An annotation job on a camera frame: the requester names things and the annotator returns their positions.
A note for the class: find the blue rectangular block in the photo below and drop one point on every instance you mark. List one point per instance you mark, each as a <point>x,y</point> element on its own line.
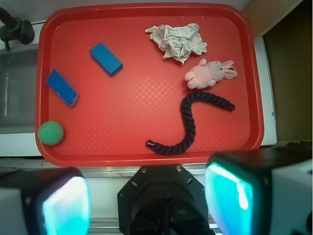
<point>106,59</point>

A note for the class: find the green dimpled ball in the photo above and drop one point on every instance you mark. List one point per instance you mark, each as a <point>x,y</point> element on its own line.
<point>51,133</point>

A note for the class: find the grey toy sink basin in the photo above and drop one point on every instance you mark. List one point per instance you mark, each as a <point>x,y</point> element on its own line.
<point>18,73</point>

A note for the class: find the pink plush bunny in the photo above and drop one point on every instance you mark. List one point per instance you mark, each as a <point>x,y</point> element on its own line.
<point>206,74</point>

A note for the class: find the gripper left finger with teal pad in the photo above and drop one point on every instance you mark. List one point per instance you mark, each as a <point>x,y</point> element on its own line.
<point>44,202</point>

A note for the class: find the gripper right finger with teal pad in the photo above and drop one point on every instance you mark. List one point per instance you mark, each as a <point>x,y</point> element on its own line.
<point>268,191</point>

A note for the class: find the crumpled white paper towel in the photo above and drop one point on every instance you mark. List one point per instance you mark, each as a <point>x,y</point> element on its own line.
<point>178,42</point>

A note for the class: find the brown cardboard panel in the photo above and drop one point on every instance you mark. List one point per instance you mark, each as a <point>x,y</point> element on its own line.
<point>285,27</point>

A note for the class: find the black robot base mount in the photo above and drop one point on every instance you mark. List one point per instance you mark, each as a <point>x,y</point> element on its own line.
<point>163,200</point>

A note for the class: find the red plastic tray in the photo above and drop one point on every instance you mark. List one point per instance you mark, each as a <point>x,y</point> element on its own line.
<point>114,116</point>

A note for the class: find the grey sink faucet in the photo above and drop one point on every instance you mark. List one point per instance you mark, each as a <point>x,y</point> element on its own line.
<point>15,29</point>

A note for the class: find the blue sponge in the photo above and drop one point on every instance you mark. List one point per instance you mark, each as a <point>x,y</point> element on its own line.
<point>62,88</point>

